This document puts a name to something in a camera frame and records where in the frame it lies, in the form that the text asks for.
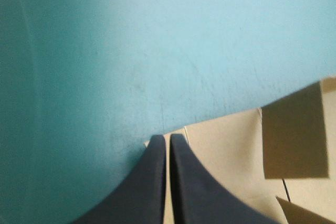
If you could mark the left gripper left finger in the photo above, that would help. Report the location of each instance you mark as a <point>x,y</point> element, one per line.
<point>141,187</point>

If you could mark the brown cardboard box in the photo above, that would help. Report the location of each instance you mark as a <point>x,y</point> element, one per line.
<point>236,155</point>

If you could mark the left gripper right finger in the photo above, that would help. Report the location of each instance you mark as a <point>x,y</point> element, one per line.
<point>194,195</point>

